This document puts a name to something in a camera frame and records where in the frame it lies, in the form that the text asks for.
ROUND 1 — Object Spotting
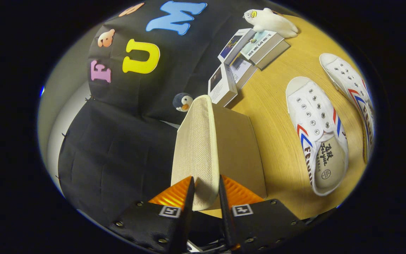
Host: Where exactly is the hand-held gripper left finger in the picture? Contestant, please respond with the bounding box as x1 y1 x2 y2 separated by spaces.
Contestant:
108 176 195 254

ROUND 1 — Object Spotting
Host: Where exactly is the beige fabric storage box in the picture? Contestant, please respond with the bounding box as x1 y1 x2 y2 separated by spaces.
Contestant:
171 95 267 212

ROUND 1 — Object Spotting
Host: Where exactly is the black backdrop cloth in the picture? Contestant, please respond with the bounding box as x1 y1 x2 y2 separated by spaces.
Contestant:
58 0 260 221

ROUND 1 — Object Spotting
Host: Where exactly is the grey penguin plush toy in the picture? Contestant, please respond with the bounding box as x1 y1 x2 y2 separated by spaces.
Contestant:
172 92 194 113

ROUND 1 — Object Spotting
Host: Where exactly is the book with pale landscape cover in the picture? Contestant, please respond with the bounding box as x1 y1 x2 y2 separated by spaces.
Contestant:
240 30 285 65

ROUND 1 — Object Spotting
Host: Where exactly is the white book with text cover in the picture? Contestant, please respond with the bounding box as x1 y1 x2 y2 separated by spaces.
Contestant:
229 56 258 89

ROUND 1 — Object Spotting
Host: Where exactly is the white duck plush toy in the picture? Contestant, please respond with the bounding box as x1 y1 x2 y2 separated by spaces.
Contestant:
244 8 299 38

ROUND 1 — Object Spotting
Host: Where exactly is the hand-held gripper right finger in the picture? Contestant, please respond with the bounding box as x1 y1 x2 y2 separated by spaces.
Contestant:
218 175 311 253

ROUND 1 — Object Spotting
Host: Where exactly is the book with blue picture cover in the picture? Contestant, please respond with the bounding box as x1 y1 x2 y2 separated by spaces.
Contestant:
218 28 256 65

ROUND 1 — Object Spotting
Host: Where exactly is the white canvas shoe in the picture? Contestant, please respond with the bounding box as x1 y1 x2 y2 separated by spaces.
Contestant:
319 53 376 164
285 77 349 196

